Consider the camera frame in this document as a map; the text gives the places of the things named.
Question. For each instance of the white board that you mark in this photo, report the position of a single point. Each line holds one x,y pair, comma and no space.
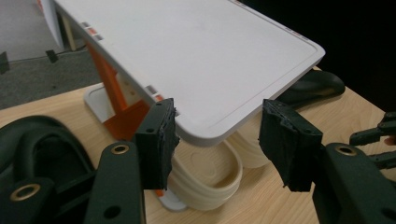
51,21

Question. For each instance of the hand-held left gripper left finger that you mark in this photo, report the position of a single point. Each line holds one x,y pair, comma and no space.
157,149

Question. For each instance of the black floor bracket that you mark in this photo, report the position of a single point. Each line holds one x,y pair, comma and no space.
52,56
3,62

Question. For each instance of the white storage box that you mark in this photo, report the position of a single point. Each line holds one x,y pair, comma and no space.
202,56

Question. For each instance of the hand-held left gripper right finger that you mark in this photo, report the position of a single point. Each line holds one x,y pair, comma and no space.
289,146

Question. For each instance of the cream clog shoe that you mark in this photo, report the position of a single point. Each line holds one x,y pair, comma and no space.
205,193
249,149

